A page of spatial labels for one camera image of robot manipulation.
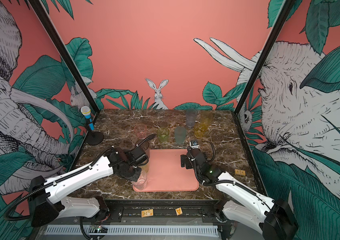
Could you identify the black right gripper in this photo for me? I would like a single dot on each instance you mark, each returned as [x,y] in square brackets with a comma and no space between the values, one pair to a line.
[188,165]

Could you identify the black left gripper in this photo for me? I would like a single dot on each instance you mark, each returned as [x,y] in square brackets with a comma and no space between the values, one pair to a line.
[135,178]

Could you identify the tall clear glass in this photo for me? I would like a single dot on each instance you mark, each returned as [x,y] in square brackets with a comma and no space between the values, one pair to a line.
[141,182]

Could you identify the tall green glass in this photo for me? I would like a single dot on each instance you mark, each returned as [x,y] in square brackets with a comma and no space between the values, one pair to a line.
[145,166]

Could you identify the tall smoky grey glass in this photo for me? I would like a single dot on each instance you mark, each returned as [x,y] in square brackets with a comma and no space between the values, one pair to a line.
[145,146]

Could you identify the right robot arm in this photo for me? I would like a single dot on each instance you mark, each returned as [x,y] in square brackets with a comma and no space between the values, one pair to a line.
[274,219]

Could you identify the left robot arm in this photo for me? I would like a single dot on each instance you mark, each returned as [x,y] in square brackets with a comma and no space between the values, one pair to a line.
[50,198]

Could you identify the pink plastic tray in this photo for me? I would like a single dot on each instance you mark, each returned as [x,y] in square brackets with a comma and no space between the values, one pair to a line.
[166,174]

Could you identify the short pink glass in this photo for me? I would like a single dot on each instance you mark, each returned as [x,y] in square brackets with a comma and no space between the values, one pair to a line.
[141,131]

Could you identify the black microphone stand base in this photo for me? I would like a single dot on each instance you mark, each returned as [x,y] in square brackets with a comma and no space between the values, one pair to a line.
[94,138]

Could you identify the short yellow glass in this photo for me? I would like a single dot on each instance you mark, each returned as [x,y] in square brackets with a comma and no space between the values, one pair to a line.
[200,129]

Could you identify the small yellow letter tag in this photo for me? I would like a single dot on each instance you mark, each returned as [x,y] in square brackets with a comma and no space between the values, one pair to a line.
[179,211]

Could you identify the short green glass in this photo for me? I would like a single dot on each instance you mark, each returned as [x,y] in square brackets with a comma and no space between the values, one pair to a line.
[163,134]

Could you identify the frosted teal cup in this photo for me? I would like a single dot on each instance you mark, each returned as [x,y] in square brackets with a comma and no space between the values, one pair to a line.
[180,135]

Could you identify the tall yellow glass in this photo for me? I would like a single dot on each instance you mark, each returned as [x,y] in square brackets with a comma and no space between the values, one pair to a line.
[206,118]

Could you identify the tall blue glass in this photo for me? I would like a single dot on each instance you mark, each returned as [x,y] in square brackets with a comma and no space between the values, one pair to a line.
[191,116]

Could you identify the blue toy microphone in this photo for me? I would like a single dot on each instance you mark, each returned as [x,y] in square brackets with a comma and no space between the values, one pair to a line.
[86,111]

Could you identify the white ribbed panel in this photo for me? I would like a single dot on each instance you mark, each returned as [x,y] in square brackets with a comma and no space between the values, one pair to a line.
[133,230]

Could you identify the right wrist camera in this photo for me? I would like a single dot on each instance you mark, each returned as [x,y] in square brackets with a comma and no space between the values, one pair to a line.
[194,144]

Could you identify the black front rail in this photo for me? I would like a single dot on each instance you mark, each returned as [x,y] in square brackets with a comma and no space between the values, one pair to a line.
[204,209]

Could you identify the yellow tag on rail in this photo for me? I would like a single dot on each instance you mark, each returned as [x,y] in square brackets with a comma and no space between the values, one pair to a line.
[147,213]

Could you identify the black corner frame post left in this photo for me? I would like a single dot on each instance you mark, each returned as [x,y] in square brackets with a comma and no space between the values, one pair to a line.
[42,15]

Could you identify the black corner frame post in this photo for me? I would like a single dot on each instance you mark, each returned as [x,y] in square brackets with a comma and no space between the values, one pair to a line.
[280,21]
[42,15]

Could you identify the black corner frame post right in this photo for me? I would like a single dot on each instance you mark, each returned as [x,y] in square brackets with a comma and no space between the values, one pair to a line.
[280,21]

